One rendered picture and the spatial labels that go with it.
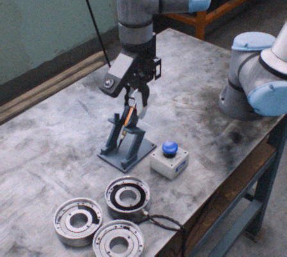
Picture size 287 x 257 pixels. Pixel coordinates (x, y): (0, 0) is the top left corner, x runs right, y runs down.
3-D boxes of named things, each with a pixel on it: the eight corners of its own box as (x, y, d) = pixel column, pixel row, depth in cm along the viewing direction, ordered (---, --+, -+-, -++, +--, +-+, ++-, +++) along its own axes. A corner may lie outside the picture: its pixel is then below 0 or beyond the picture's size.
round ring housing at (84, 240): (50, 247, 85) (47, 236, 82) (63, 207, 93) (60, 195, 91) (99, 251, 84) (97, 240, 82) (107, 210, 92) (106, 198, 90)
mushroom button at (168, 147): (170, 167, 99) (171, 153, 96) (158, 159, 101) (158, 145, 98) (180, 158, 101) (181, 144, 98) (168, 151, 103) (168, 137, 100)
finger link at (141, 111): (161, 112, 102) (157, 81, 97) (147, 124, 99) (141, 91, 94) (152, 109, 104) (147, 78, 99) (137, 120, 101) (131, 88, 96)
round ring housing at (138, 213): (96, 205, 94) (95, 193, 91) (129, 180, 99) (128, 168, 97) (127, 232, 88) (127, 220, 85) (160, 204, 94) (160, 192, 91)
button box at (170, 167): (172, 181, 99) (172, 167, 96) (149, 167, 103) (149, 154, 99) (191, 163, 104) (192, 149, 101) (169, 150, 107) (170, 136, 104)
